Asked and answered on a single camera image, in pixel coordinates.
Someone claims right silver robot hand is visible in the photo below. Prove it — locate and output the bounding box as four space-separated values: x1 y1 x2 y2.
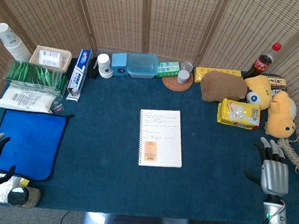
241 135 293 196

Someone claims white spiral notebook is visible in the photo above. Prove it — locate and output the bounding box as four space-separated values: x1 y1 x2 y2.
136 107 186 169

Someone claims metal tin can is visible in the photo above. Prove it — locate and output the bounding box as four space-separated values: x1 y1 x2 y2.
6 185 41 209

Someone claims blue microfibre cloth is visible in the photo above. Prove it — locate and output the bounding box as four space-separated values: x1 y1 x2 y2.
0 108 75 184

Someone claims yellow plush bear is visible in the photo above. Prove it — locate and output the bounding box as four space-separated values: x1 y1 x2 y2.
263 89 299 140

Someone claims yellow snack bag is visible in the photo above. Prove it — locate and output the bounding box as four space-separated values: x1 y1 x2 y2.
216 97 262 130

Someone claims white plastic bag package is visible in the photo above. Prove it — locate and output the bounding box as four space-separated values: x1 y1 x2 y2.
0 83 58 114

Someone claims yellow plush toy with eye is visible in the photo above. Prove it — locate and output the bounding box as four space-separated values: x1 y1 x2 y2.
242 74 274 111

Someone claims small black red pouch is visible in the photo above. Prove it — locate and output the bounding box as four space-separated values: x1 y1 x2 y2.
50 101 66 115

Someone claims printed wooden box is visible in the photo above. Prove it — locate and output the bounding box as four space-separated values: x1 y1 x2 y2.
265 74 288 90

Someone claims clear box of green sachets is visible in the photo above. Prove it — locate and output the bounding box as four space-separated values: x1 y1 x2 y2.
2 59 70 97

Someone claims brown plush toy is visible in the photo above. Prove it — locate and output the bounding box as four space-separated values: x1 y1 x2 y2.
199 70 250 105

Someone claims cola bottle with red cap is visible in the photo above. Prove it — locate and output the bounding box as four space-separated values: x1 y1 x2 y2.
244 40 283 81

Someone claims yellow plastic tray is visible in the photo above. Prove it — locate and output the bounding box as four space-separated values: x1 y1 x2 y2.
194 66 243 86

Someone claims dark blue table cover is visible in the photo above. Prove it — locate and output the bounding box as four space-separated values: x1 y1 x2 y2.
0 52 299 224

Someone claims stack of white paper cups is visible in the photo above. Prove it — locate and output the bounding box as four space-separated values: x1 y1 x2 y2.
0 22 34 63

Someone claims beige lidded food container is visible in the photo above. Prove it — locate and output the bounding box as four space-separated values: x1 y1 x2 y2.
28 44 73 74

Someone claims blue white toothpaste box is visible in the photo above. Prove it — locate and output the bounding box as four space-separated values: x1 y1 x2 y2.
66 48 93 103

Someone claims small white jar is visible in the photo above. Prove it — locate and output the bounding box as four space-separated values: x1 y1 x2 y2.
177 69 191 85

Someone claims round woven coaster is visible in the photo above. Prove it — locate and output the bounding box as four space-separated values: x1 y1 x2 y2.
161 71 195 93

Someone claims small clear glass jar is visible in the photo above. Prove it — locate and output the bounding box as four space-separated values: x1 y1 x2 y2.
180 60 194 73

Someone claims black stapler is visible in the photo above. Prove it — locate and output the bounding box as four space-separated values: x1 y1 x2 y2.
87 56 100 80

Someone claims green tissue pack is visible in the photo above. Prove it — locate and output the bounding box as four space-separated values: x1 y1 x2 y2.
156 60 181 80

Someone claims white small cup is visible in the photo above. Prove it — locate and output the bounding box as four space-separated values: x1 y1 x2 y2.
95 53 116 79

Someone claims small blue cardboard box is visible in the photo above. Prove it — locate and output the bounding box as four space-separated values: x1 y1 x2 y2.
110 52 131 78

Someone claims blue clear plastic container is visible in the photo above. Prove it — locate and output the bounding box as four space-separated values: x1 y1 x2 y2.
126 52 160 80

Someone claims woven bamboo folding screen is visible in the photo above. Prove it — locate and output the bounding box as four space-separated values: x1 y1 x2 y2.
0 0 299 164

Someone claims coil of twisted rope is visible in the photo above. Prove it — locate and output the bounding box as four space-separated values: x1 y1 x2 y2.
273 137 299 177

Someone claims black floor cable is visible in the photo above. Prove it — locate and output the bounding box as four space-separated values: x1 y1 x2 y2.
59 209 71 224

